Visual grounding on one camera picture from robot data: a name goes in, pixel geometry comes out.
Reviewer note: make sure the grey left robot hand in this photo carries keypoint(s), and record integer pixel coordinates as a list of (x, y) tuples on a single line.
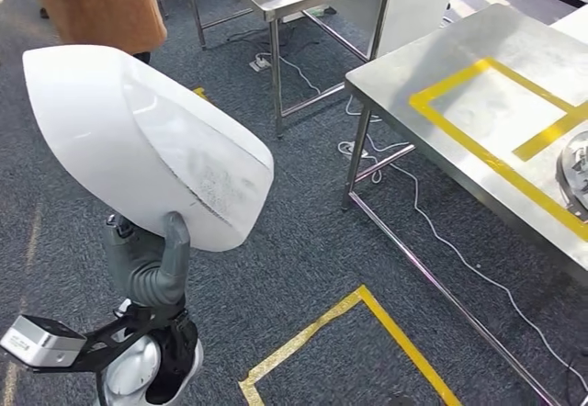
[(152, 275)]

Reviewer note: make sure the white curved plastic part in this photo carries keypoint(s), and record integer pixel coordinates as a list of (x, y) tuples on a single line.
[(115, 129)]

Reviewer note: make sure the yellow floor tape square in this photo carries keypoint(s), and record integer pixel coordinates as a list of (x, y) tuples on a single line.
[(200, 93)]

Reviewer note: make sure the white power strip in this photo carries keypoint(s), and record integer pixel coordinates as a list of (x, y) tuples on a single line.
[(351, 149), (260, 62)]

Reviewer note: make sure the person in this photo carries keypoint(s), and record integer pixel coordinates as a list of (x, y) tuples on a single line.
[(101, 7)]

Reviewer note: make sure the white partition panel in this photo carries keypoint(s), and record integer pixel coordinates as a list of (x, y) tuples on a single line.
[(414, 7)]

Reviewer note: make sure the silver wheel hubcap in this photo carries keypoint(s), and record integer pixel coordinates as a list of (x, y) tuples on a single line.
[(577, 172)]

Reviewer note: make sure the white desk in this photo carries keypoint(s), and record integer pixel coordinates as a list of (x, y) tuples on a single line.
[(574, 26)]

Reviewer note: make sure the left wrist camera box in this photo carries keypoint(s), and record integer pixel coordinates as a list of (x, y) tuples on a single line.
[(36, 342)]

